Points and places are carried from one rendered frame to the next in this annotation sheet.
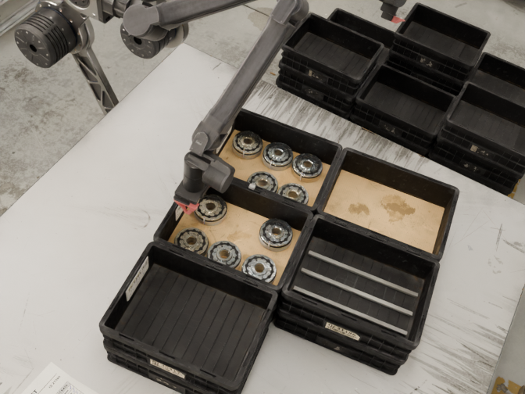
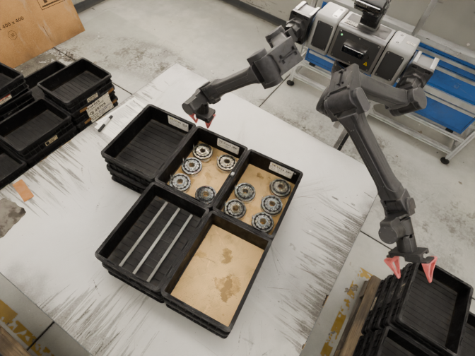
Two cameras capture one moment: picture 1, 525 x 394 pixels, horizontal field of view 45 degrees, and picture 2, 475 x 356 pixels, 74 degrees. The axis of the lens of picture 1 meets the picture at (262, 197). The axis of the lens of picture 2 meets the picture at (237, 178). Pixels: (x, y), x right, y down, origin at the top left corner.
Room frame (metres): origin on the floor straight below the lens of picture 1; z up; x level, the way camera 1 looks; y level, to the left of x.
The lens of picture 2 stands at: (1.27, -0.81, 2.16)
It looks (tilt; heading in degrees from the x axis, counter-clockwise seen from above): 56 degrees down; 94
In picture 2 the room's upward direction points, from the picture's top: 10 degrees clockwise
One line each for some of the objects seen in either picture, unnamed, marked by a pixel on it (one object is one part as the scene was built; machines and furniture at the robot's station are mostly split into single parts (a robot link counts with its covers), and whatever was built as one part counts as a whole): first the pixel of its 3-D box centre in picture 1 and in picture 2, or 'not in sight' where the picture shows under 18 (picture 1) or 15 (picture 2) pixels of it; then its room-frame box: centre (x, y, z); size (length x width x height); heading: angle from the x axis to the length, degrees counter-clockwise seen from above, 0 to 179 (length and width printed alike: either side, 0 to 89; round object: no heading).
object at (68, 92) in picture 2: not in sight; (84, 102); (-0.08, 0.75, 0.37); 0.40 x 0.30 x 0.45; 68
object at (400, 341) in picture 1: (362, 278); (155, 232); (0.95, -0.32, 0.92); 0.40 x 0.30 x 0.02; 76
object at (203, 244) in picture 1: (191, 241); (202, 151); (1.00, 0.19, 0.86); 0.10 x 0.10 x 0.01
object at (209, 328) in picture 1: (190, 319); (152, 146); (0.75, 0.14, 0.87); 0.40 x 0.30 x 0.11; 76
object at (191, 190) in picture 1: (194, 179); (202, 107); (1.00, 0.18, 1.17); 0.10 x 0.07 x 0.07; 165
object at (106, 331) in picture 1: (191, 311); (150, 139); (0.75, 0.14, 0.92); 0.40 x 0.30 x 0.02; 76
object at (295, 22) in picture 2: (119, 1); (294, 30); (1.31, 0.44, 1.45); 0.09 x 0.08 x 0.12; 159
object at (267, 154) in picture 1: (278, 153); (271, 204); (1.41, -0.03, 0.86); 0.10 x 0.10 x 0.01
